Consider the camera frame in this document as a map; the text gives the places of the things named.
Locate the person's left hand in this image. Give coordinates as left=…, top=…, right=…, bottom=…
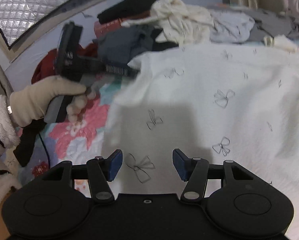
left=10, top=76, right=97, bottom=128

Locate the red garment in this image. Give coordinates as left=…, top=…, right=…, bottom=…
left=31, top=42, right=100, bottom=86

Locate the dark cable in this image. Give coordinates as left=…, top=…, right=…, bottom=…
left=38, top=132, right=52, bottom=174

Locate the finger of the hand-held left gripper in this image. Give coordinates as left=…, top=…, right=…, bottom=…
left=103, top=60, right=140, bottom=79

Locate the floral quilt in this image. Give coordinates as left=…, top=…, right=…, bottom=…
left=0, top=2, right=299, bottom=200

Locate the light grey garment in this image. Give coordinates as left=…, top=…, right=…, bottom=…
left=209, top=11, right=255, bottom=43

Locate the dark grey garment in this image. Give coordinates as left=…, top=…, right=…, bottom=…
left=93, top=26, right=165, bottom=63

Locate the black folded garment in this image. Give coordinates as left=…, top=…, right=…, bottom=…
left=97, top=0, right=160, bottom=23

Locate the cream bow-print garment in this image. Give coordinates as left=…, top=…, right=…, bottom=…
left=149, top=0, right=215, bottom=46
left=103, top=34, right=299, bottom=240

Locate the silver quilted window shade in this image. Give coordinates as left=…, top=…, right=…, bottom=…
left=0, top=0, right=100, bottom=48

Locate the mid grey garment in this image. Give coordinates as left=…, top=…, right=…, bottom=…
left=249, top=7, right=299, bottom=41

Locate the person's fuzzy white clothing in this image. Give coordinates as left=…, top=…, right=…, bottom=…
left=0, top=152, right=24, bottom=205

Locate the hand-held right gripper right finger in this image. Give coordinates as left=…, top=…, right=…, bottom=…
left=172, top=148, right=255, bottom=203

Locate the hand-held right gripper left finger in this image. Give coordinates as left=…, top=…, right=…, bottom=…
left=41, top=149, right=124, bottom=204

